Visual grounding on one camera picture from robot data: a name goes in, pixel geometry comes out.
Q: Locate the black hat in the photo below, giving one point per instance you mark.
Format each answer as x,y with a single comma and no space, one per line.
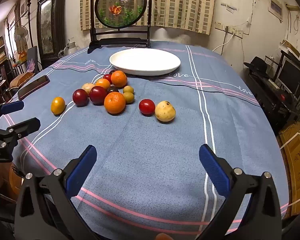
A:
257,65

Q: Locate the white wall sockets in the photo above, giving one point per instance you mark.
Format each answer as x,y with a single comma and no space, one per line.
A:
230,28

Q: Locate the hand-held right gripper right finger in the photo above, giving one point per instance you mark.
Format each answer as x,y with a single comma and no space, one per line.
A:
213,171

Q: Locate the computer monitor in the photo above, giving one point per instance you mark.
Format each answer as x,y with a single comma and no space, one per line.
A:
290,76

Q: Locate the small yellow-orange fruit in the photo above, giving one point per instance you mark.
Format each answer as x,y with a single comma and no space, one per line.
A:
58,105

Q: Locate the white standing fan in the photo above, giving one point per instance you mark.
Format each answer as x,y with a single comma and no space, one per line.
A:
21,33

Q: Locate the orange round object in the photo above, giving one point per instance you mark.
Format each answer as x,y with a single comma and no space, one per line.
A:
163,236

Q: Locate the white wall electrical box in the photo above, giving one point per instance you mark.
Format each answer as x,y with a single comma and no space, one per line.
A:
275,7

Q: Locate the dark framed landscape painting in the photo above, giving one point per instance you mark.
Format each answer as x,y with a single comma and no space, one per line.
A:
48,25

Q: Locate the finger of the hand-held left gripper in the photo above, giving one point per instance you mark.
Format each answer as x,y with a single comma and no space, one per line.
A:
25,126
12,106

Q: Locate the dark red plum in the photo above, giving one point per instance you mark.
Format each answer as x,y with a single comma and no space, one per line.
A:
98,95
80,97

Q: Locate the small olive green fruit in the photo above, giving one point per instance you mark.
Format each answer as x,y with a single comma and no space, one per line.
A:
128,89
128,97

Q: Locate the smartphone with red case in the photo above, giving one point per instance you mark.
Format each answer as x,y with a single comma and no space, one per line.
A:
33,87

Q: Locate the round goldfish screen black stand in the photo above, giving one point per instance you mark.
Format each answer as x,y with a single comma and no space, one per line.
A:
121,7

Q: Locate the checked beige curtain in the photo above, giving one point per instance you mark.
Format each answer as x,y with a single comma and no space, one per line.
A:
180,5

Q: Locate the yellow spotted pear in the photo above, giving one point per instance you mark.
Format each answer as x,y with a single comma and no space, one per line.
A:
165,111

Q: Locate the white oval plate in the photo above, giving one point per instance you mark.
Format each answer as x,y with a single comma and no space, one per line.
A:
145,62

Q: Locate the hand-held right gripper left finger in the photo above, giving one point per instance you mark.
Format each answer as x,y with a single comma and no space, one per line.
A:
81,172

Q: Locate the orange mandarin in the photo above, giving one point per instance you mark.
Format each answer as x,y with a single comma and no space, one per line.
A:
114,102
103,83
119,78

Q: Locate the pale yellow round fruit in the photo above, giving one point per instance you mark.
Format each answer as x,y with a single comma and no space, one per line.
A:
87,87

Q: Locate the cardboard box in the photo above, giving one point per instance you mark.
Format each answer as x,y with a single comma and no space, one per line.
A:
297,160

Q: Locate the black desk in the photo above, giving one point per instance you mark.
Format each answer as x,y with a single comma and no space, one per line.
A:
265,92

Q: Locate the white kettle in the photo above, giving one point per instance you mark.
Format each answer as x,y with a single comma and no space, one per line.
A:
69,48

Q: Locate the dark purple plum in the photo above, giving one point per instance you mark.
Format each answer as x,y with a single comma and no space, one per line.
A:
112,72
113,89

